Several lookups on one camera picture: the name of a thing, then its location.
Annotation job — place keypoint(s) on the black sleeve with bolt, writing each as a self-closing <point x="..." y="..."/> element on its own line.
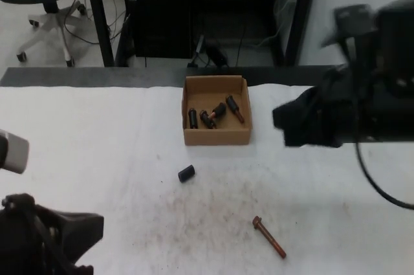
<point x="193" y="119"/>
<point x="206" y="119"/>
<point x="233" y="107"/>
<point x="218" y="110"/>

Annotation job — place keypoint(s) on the black rubber sleeve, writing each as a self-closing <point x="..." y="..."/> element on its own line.
<point x="186" y="174"/>

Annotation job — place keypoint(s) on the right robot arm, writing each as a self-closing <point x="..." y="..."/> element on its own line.
<point x="388" y="61"/>

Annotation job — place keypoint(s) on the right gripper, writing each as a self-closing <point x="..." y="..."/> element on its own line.
<point x="307" y="119"/>

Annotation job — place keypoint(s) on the black computer tower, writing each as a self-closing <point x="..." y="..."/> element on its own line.
<point x="161" y="22"/>

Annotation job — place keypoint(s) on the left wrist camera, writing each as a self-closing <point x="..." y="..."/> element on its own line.
<point x="14" y="152"/>

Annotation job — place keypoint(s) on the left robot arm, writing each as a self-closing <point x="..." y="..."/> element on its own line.
<point x="16" y="242"/>

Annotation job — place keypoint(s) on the open cardboard box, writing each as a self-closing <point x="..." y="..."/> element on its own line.
<point x="216" y="132"/>

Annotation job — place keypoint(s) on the copper-coloured flange bolt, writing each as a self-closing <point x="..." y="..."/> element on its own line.
<point x="268" y="236"/>

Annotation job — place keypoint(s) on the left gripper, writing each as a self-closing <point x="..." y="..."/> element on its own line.
<point x="77" y="228"/>

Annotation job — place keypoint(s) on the black desk leg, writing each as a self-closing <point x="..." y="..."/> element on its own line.
<point x="98" y="13"/>

